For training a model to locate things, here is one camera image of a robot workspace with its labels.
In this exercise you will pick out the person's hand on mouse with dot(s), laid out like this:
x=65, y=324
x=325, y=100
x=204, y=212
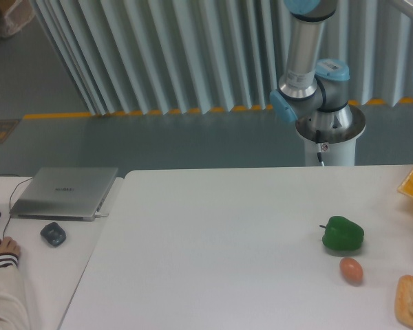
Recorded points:
x=9, y=246

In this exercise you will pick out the striped cream sleeve forearm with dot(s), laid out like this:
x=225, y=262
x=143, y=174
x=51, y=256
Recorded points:
x=13, y=307

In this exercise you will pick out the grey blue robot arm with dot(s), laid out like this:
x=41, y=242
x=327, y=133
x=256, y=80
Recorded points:
x=316, y=58

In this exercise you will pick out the green bell pepper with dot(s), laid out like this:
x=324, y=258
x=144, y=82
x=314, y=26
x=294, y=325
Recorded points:
x=342, y=234

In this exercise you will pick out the white side desk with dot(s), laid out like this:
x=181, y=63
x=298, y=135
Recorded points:
x=51, y=274

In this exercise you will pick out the silver closed laptop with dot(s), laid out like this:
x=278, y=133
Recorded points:
x=65, y=193

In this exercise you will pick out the white corrugated partition screen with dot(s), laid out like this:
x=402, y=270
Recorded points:
x=202, y=55

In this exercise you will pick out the cardboard box in plastic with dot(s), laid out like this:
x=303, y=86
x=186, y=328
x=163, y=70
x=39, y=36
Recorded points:
x=14, y=16

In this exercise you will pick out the brown egg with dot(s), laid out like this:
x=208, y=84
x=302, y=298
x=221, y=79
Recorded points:
x=351, y=270

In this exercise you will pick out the toasted bread piece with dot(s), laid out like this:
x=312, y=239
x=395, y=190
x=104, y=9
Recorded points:
x=403, y=306

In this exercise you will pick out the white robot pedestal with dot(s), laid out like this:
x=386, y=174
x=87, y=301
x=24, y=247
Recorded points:
x=330, y=138

